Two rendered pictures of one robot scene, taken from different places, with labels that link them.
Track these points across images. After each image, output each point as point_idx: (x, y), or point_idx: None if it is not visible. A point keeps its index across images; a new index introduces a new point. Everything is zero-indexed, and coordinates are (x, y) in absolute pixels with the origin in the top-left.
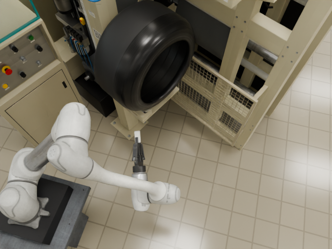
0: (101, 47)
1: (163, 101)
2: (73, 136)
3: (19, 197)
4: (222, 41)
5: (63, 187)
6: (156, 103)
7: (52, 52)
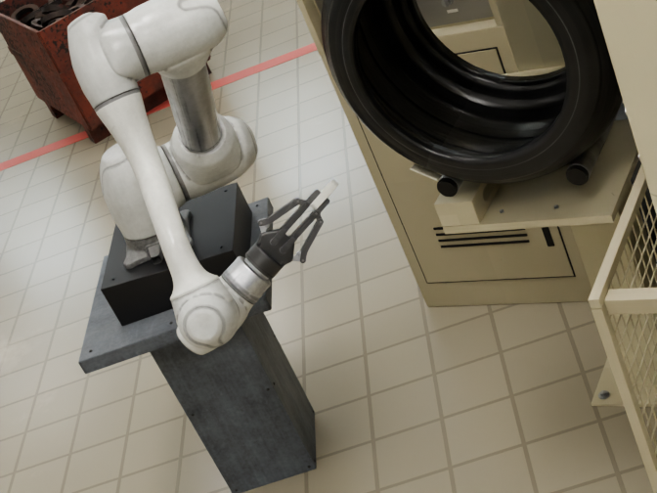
0: None
1: (538, 217)
2: (124, 22)
3: (123, 161)
4: None
5: (225, 247)
6: (452, 166)
7: None
